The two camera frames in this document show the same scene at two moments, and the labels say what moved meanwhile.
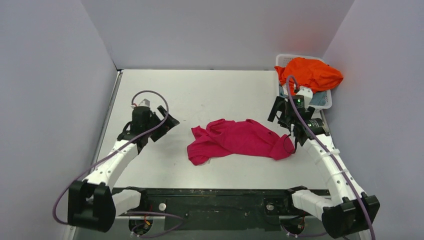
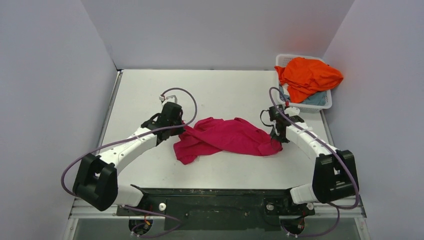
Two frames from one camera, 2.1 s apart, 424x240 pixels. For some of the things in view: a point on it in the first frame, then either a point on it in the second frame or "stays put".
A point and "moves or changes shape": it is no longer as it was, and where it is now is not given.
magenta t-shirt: (220, 138) moves or changes shape
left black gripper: (158, 122) -> (178, 126)
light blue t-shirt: (318, 98) stays put
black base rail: (218, 208) stays put
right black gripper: (282, 110) -> (276, 133)
